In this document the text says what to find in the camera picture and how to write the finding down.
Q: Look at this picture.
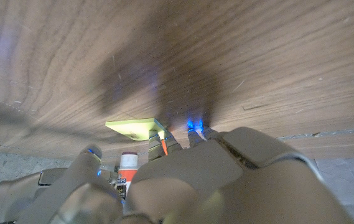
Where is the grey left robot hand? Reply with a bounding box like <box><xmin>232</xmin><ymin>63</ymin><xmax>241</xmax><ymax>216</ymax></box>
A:
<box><xmin>17</xmin><ymin>124</ymin><xmax>354</xmax><ymax>224</ymax></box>

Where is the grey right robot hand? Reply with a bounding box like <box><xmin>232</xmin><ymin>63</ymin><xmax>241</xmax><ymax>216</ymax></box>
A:
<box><xmin>0</xmin><ymin>167</ymin><xmax>75</xmax><ymax>224</ymax></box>

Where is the orange white glue stick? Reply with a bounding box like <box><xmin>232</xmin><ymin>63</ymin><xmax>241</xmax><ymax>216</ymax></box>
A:
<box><xmin>115</xmin><ymin>151</ymin><xmax>139</xmax><ymax>200</ymax></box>

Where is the yellow sticky note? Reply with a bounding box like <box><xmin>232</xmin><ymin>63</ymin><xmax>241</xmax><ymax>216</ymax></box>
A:
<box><xmin>105</xmin><ymin>117</ymin><xmax>168</xmax><ymax>141</ymax></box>

